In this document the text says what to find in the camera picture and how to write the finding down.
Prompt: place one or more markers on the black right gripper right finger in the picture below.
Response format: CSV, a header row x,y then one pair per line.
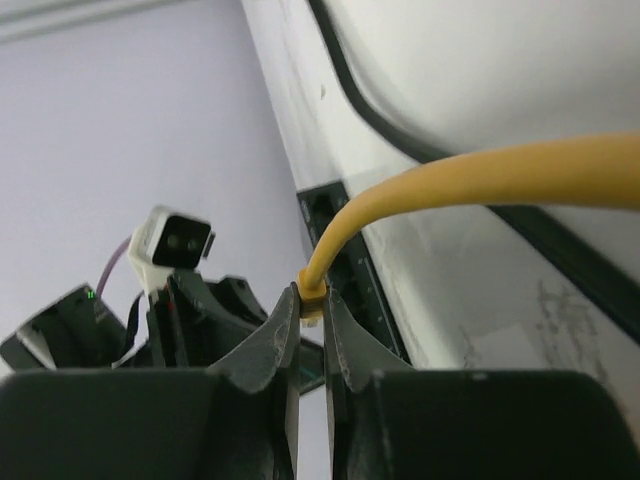
x,y
388,420

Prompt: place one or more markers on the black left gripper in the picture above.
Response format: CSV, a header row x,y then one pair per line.
x,y
191,322

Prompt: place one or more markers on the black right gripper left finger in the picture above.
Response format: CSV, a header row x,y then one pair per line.
x,y
236,419

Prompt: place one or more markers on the black network switch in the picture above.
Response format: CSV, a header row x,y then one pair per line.
x,y
352,273

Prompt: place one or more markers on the yellow ethernet cable long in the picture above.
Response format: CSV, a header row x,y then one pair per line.
x,y
599,171

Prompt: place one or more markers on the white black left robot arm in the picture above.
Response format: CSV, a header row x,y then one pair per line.
x,y
79,331

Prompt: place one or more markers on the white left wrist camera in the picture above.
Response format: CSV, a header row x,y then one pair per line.
x,y
167,240

